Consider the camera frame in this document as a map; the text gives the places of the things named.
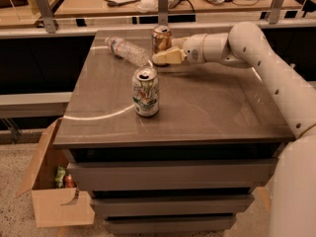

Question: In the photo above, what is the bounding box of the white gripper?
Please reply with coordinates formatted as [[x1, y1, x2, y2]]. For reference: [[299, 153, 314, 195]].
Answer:
[[152, 34, 206, 65]]

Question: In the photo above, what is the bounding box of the clear plastic water bottle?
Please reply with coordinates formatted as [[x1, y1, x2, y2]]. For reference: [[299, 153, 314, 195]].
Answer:
[[105, 37, 151, 67]]

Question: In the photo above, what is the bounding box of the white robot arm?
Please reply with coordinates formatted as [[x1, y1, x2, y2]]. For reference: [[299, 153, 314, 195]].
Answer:
[[152, 22, 316, 237]]

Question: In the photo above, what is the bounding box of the metal bracket middle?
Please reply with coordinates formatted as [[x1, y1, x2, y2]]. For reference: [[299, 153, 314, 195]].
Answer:
[[158, 0, 168, 26]]

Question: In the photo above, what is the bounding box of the open cardboard box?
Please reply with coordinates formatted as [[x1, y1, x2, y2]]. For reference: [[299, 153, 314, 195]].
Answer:
[[17, 118, 95, 227]]

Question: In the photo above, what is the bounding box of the orange soda can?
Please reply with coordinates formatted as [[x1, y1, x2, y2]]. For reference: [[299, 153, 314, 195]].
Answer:
[[151, 26, 172, 54]]

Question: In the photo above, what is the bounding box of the grey drawer cabinet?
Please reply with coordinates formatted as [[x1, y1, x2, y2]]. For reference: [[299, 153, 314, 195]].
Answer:
[[54, 33, 292, 235]]

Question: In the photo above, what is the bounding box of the green snack bag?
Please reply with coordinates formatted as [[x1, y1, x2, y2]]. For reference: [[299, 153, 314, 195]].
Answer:
[[55, 165, 66, 189]]

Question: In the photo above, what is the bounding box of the metal bracket left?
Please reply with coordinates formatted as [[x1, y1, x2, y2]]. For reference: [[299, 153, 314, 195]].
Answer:
[[36, 0, 57, 34]]

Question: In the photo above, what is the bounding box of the metal bracket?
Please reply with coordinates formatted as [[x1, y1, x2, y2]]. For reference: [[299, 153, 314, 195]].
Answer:
[[36, 0, 57, 34], [267, 0, 284, 25], [158, 0, 168, 26]]

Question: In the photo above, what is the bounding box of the red can in box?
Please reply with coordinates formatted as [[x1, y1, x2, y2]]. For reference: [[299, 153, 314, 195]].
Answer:
[[63, 175, 76, 188]]

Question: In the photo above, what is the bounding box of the metal bracket right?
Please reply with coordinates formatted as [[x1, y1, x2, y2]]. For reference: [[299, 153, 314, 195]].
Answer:
[[267, 0, 284, 25]]

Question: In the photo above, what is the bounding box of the white green soda can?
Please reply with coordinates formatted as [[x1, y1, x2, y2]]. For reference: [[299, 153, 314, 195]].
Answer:
[[132, 66, 159, 117]]

